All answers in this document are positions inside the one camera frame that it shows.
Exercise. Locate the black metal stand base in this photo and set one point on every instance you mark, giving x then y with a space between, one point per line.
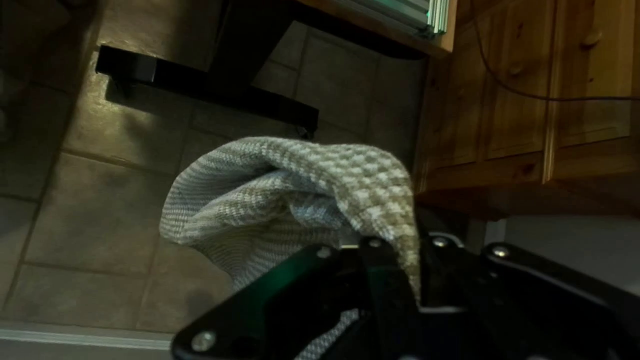
246 72

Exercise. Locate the white baseboard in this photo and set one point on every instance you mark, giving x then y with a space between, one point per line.
81 334

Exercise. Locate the wooden dresser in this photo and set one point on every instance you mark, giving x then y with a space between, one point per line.
533 100

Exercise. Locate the checkered tan towel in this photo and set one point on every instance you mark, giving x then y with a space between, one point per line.
281 193

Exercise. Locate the wooden framed panel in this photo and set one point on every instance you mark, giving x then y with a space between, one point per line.
401 16

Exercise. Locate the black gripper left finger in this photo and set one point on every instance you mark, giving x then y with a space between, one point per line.
281 307

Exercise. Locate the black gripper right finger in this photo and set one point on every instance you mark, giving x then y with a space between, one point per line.
533 307

